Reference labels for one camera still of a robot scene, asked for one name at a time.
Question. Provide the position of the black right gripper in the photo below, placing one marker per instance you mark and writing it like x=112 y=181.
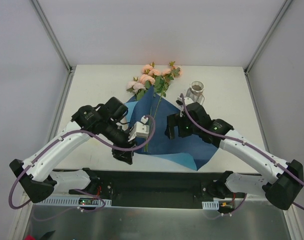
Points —
x=176 y=125

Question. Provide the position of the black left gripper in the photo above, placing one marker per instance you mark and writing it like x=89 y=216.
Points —
x=125 y=149

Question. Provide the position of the blue wrapping paper sheet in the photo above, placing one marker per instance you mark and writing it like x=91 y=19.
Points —
x=190 y=151

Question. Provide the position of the pale pink rose stem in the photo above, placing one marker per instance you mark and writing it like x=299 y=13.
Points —
x=137 y=87

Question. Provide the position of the peach rose bud stem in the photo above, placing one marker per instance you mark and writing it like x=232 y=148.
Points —
x=163 y=80

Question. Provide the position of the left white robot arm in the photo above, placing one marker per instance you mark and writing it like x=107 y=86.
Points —
x=36 y=174

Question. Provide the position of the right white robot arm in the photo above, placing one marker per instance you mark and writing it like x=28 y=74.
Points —
x=279 y=181

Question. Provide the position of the red object at bottom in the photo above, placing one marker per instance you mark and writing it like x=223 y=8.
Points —
x=29 y=237

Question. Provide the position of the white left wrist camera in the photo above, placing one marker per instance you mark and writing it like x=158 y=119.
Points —
x=140 y=129

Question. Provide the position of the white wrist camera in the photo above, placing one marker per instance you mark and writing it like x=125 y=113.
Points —
x=181 y=98
x=140 y=129

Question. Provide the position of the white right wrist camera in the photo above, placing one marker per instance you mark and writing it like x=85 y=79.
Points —
x=181 y=98

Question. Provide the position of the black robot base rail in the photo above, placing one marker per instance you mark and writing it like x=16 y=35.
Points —
x=172 y=190

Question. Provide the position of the right white cable duct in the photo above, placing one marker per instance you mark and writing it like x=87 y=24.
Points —
x=216 y=205

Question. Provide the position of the white cable duct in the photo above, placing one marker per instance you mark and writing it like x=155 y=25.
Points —
x=216 y=205
x=71 y=201

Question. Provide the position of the left white cable duct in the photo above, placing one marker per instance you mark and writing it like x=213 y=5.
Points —
x=71 y=201

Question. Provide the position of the left aluminium frame post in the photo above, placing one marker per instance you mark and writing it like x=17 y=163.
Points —
x=50 y=33

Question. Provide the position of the aluminium frame post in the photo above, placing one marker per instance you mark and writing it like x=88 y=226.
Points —
x=269 y=33
x=50 y=33

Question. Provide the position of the right aluminium frame post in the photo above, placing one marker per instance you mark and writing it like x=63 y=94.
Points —
x=269 y=33

